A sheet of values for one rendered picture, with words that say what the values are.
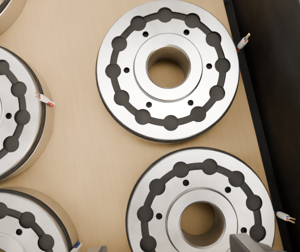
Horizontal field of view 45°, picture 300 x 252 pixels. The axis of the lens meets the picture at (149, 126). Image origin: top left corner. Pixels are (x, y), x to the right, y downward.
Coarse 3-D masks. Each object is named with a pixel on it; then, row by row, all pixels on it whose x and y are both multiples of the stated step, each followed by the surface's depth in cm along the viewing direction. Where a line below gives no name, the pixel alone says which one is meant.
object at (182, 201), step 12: (192, 192) 24; (204, 192) 24; (216, 192) 24; (180, 204) 24; (216, 204) 24; (228, 204) 24; (168, 216) 24; (180, 216) 24; (228, 216) 24; (168, 228) 24; (180, 228) 24; (228, 228) 24; (180, 240) 24; (216, 240) 24; (228, 240) 24
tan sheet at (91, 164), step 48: (48, 0) 29; (96, 0) 29; (144, 0) 29; (192, 0) 29; (48, 48) 29; (96, 48) 29; (96, 96) 28; (240, 96) 28; (48, 144) 28; (96, 144) 28; (144, 144) 28; (192, 144) 28; (240, 144) 28; (48, 192) 28; (96, 192) 28; (96, 240) 27
